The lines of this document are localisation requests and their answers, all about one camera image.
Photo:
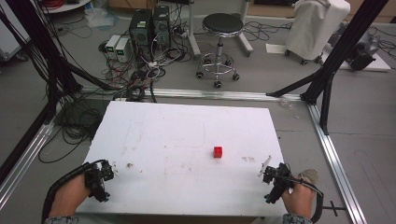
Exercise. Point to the white paper sheet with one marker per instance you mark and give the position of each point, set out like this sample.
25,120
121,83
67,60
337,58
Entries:
275,48

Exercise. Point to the person's right hand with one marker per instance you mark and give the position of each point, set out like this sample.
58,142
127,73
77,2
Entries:
300,200

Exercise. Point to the white covered cart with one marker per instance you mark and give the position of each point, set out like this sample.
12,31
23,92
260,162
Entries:
314,28

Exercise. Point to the aluminium floor rail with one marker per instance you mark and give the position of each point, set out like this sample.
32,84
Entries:
218,94
336,165
21,168

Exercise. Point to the white round table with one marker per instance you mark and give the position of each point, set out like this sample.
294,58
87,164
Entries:
67,6

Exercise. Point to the black device on board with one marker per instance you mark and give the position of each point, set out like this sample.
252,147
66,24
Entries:
362,57

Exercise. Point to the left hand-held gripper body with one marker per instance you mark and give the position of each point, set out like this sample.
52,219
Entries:
98,182

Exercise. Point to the person's left hand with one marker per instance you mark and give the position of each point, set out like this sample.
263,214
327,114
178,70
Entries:
68,196

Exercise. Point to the white floor board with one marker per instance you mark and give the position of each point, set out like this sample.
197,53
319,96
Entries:
378,63

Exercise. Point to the black computer tower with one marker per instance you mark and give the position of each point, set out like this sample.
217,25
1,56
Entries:
140,29
161,26

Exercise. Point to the red cube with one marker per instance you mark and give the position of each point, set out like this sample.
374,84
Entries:
218,152

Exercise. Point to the clear plastic bag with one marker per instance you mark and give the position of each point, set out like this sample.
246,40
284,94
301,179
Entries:
101,17

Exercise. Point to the black round stool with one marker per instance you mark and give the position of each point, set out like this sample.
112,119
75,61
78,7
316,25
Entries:
222,25

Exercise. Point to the white power supply box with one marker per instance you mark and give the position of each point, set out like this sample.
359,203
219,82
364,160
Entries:
112,43
122,49

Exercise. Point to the person's shoe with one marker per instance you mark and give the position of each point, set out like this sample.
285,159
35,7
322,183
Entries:
309,175

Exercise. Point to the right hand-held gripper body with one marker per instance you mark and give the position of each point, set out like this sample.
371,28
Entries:
280,177

